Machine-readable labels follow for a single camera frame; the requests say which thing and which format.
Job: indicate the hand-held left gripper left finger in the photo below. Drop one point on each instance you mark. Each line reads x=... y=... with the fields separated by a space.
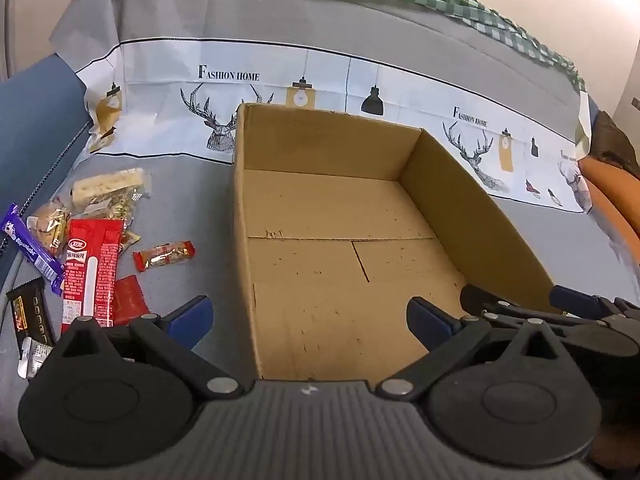
x=192 y=317

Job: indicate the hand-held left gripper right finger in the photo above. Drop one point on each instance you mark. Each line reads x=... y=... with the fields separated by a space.
x=425 y=317

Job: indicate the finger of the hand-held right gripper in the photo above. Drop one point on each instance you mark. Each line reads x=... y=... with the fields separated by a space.
x=572 y=296
x=472 y=294

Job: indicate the large red wafer packet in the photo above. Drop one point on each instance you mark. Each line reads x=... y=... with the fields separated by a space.
x=100 y=270

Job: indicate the brown cardboard box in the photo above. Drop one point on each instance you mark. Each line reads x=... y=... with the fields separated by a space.
x=320 y=210

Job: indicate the black chocolate bar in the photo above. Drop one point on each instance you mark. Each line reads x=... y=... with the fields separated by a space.
x=32 y=315

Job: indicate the clear cookie packet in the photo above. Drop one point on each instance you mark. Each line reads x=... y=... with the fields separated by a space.
x=47 y=225

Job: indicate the small red packet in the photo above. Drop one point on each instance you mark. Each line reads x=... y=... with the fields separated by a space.
x=127 y=300

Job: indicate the red gold candy bar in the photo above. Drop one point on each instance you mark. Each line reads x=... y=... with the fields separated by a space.
x=165 y=255

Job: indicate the orange cushion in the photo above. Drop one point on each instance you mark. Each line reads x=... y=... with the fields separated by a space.
x=607 y=222
x=617 y=177

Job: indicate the small gold candy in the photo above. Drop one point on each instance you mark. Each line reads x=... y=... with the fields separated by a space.
x=129 y=240

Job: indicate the clear nut bar packet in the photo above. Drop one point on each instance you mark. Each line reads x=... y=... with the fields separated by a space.
x=112 y=207

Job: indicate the white nougat bar packet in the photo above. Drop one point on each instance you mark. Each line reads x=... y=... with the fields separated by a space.
x=107 y=183

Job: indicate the brown blanket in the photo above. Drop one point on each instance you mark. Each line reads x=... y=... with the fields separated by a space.
x=612 y=140

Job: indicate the silver white wrapper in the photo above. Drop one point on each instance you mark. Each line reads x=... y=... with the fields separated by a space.
x=32 y=355

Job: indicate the purple chocolate bar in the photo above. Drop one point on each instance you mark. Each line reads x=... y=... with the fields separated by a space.
x=30 y=250

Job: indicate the blue grey sofa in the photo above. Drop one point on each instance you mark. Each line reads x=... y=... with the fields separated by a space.
x=35 y=110

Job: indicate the grey deer print sofa cover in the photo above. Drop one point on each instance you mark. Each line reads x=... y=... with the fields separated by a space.
x=300 y=20

